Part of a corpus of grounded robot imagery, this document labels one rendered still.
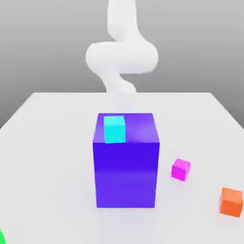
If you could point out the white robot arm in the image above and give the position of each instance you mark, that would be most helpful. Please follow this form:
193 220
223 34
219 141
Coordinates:
122 57

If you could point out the small cyan cube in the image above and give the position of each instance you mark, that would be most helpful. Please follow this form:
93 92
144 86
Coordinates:
114 129

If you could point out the small magenta cube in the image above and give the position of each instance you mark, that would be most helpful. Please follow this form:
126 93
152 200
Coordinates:
180 169

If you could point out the small orange cube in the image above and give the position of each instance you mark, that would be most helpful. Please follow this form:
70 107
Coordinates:
231 202

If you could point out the small green cube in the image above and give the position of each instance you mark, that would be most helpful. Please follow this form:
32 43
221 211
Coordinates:
1 238

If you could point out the large blue box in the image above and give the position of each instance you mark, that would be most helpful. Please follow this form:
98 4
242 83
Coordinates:
125 171

